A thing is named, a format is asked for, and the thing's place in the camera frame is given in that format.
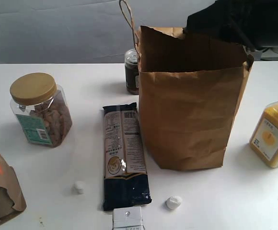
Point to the white marshmallow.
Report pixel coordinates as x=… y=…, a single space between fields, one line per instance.
x=173 y=202
x=79 y=187

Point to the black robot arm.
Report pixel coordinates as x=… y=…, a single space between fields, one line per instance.
x=252 y=23

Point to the brown paper shopping bag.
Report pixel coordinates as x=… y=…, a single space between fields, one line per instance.
x=190 y=89

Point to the dark glass jar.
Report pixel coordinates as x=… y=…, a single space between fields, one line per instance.
x=132 y=72

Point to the dark noodle package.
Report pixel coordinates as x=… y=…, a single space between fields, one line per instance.
x=125 y=174

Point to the clear nut jar gold lid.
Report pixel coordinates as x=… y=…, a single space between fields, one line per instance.
x=41 y=109

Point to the white carton box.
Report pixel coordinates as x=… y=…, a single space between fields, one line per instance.
x=128 y=218

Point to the yellow juice bottle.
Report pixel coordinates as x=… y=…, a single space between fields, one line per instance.
x=264 y=140

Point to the brown kraft paper pouch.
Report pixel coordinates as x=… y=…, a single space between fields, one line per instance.
x=12 y=201

